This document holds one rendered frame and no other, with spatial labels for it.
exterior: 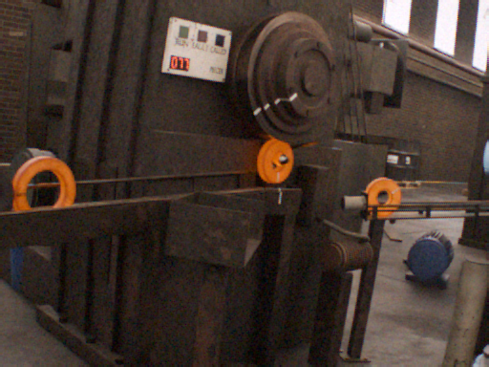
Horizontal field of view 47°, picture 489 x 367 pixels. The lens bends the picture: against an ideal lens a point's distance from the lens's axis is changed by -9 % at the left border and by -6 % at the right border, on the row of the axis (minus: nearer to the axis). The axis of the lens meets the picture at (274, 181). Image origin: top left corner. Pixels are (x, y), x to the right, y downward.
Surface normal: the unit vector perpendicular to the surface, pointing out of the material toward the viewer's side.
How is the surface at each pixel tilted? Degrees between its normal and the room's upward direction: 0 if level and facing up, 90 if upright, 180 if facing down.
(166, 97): 90
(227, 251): 90
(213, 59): 90
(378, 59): 92
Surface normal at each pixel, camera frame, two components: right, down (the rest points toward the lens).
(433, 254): -0.38, 0.04
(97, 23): -0.67, -0.02
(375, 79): 0.65, 0.18
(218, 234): -0.13, 0.07
